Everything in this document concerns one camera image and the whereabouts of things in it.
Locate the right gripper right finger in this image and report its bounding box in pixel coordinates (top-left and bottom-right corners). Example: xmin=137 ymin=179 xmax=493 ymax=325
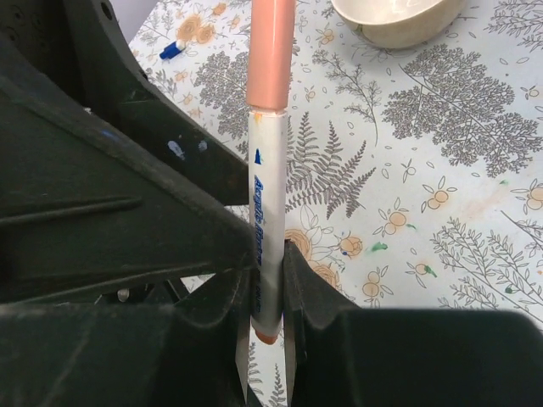
xmin=283 ymin=242 xmax=357 ymax=403

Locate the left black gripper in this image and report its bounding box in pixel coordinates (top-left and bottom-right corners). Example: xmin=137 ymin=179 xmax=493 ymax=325
xmin=1 ymin=1 xmax=254 ymax=303

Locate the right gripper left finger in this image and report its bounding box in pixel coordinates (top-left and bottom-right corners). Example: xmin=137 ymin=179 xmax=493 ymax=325
xmin=177 ymin=270 xmax=249 ymax=403

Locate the blue pen cap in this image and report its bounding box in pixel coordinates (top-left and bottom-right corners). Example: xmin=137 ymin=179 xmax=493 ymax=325
xmin=160 ymin=40 xmax=186 ymax=60

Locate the floral tablecloth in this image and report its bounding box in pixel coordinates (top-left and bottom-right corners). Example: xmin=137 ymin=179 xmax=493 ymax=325
xmin=130 ymin=1 xmax=542 ymax=332

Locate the cream bowl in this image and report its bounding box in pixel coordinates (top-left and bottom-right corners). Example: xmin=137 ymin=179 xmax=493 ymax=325
xmin=332 ymin=0 xmax=467 ymax=49

